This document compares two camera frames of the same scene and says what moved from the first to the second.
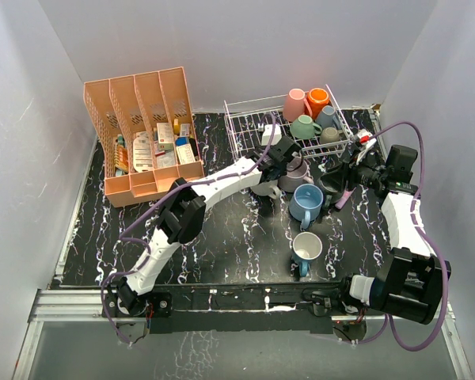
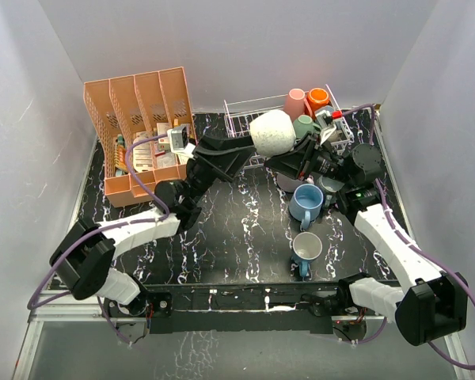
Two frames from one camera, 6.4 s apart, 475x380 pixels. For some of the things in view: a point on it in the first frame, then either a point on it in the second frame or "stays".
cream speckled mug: (267, 188) to (272, 132)
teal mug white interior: (305, 247) stays
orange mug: (318, 98) stays
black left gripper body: (281, 173) to (202, 175)
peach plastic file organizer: (145, 127) stays
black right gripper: (353, 170) to (294, 162)
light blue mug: (305, 203) stays
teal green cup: (303, 127) stays
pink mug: (295, 104) stays
